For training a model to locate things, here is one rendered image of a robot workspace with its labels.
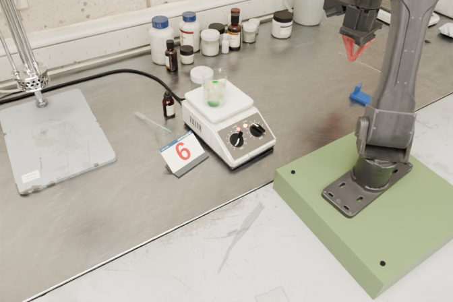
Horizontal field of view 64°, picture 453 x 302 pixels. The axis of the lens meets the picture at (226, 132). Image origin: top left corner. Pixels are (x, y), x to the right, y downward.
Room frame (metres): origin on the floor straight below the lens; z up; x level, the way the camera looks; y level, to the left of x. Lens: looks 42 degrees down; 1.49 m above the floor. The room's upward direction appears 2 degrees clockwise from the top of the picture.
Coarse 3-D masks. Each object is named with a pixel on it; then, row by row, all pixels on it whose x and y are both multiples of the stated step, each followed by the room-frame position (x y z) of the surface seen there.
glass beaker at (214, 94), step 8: (208, 72) 0.67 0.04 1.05; (216, 72) 0.67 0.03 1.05; (224, 72) 0.66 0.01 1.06; (208, 80) 0.67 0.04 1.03; (224, 80) 0.63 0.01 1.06; (208, 88) 0.63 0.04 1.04; (216, 88) 0.62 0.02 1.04; (224, 88) 0.64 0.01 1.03; (208, 96) 0.63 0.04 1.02; (216, 96) 0.62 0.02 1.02; (224, 96) 0.64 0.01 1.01; (208, 104) 0.63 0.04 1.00; (216, 104) 0.62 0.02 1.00
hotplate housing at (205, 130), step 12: (192, 108) 0.65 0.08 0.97; (252, 108) 0.65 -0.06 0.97; (192, 120) 0.64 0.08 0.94; (204, 120) 0.61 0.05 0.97; (228, 120) 0.61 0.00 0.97; (264, 120) 0.64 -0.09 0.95; (204, 132) 0.60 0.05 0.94; (216, 132) 0.57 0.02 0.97; (216, 144) 0.56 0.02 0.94; (264, 144) 0.58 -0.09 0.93; (228, 156) 0.53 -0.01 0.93; (252, 156) 0.55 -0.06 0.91
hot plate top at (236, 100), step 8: (200, 88) 0.70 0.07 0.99; (232, 88) 0.70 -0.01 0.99; (192, 96) 0.67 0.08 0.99; (200, 96) 0.67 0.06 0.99; (232, 96) 0.67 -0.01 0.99; (240, 96) 0.67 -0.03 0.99; (248, 96) 0.67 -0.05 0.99; (192, 104) 0.64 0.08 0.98; (200, 104) 0.64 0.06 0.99; (224, 104) 0.64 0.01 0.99; (232, 104) 0.64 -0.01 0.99; (240, 104) 0.64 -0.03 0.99; (248, 104) 0.64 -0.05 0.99; (200, 112) 0.62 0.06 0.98; (208, 112) 0.61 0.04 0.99; (216, 112) 0.61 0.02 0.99; (224, 112) 0.61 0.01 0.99; (232, 112) 0.62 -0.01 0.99; (216, 120) 0.59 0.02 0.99
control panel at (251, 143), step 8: (240, 120) 0.61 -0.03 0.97; (248, 120) 0.62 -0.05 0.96; (256, 120) 0.63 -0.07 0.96; (224, 128) 0.59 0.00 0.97; (232, 128) 0.59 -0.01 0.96; (240, 128) 0.60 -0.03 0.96; (248, 128) 0.60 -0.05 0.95; (264, 128) 0.61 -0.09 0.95; (224, 136) 0.57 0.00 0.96; (248, 136) 0.58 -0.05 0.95; (264, 136) 0.60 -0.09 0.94; (272, 136) 0.60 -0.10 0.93; (224, 144) 0.55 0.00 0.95; (248, 144) 0.57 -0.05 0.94; (256, 144) 0.57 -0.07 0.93; (232, 152) 0.54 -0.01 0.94; (240, 152) 0.55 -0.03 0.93; (248, 152) 0.55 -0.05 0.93
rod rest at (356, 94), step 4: (360, 84) 0.82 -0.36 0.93; (356, 88) 0.81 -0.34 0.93; (360, 88) 0.82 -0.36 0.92; (352, 92) 0.82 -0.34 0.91; (356, 92) 0.81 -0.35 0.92; (360, 92) 0.82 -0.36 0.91; (352, 96) 0.81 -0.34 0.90; (356, 96) 0.80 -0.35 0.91; (360, 96) 0.80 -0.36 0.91; (364, 96) 0.80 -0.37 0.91; (368, 96) 0.80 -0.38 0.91; (360, 100) 0.79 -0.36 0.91; (364, 100) 0.78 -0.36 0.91; (368, 100) 0.78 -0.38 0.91
